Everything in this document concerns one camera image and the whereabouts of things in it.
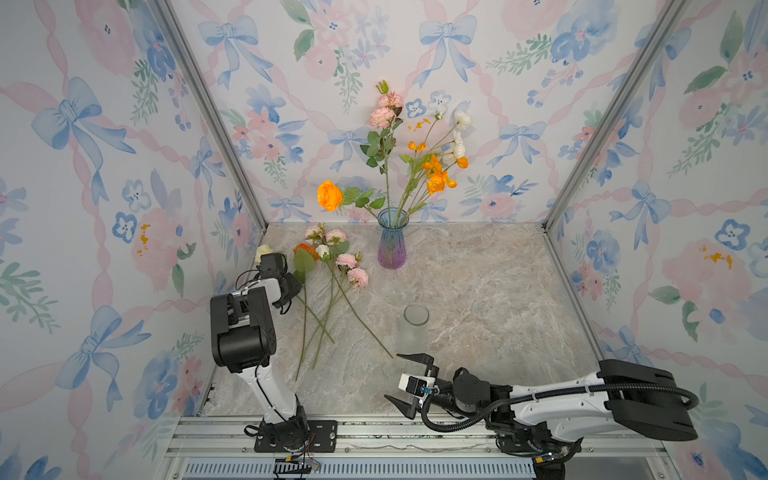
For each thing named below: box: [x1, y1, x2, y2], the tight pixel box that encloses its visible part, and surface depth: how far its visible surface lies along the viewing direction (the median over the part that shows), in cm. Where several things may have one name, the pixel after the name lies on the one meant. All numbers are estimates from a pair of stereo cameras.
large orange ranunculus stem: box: [317, 180, 386, 220], surface depth 73 cm
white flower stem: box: [399, 110, 472, 223], surface depth 90 cm
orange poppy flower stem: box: [399, 141, 458, 223], surface depth 88 cm
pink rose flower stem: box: [360, 80, 403, 217], surface depth 86 cm
